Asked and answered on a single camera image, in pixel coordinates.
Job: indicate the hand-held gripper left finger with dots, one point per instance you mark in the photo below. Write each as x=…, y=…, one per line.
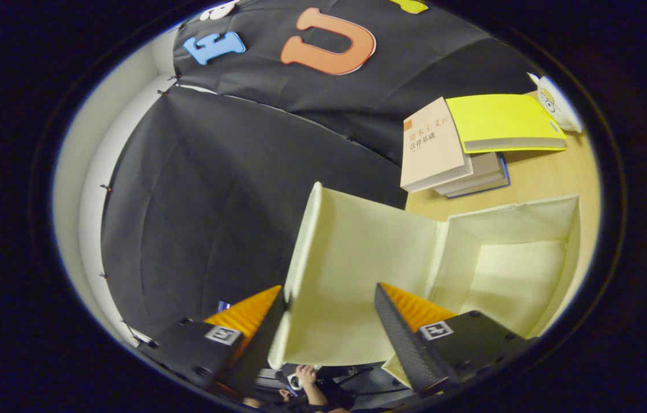
x=263, y=344

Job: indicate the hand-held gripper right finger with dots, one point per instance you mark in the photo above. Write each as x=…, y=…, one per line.
x=401, y=338

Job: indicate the yellow book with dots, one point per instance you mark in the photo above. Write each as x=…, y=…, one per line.
x=501, y=117

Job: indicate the blue book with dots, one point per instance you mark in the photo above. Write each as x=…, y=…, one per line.
x=506, y=175

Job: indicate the beige book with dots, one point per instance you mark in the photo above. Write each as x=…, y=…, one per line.
x=429, y=149

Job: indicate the white plush toy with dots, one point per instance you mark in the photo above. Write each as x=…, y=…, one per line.
x=558, y=106

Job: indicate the computer monitor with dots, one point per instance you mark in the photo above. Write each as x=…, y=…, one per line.
x=223, y=306

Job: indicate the grey book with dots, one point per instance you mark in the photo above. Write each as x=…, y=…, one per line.
x=483, y=171

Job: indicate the cream fabric storage box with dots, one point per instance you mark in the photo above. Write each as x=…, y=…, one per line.
x=358, y=258

